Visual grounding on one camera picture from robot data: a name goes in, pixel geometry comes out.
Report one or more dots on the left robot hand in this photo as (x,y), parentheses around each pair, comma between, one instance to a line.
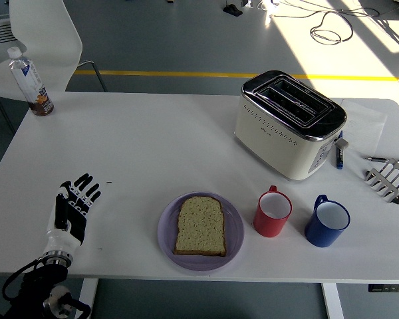
(61,237)

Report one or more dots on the blue mug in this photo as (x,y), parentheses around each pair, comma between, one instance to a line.
(320,236)

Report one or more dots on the purple plate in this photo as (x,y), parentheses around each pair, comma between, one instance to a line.
(234,232)

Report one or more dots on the black table control panel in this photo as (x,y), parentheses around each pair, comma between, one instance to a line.
(389,288)

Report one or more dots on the silver pen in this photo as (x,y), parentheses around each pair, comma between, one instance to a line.
(377,159)

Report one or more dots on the metal toast rack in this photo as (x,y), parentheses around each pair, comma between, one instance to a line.
(385,181)

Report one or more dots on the blue marker pen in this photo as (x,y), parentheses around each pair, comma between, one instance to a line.
(339,159)

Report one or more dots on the clear plastic drink bottle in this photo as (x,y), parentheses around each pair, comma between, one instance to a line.
(30,79)

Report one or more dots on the white table leg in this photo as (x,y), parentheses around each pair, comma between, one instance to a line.
(88,292)
(332,302)

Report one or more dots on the cream and chrome toaster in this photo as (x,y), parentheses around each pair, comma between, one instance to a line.
(272,146)

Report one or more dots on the bread slice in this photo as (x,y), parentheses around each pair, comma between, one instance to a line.
(201,226)

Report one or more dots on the black floor object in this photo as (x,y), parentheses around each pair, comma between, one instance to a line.
(233,10)

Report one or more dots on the yellow floor tape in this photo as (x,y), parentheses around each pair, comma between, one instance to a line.
(186,73)

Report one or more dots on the white chair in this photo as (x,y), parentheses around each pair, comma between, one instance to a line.
(43,30)

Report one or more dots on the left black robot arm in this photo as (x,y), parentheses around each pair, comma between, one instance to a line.
(41,276)

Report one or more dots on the red mug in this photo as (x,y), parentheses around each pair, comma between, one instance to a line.
(269,226)

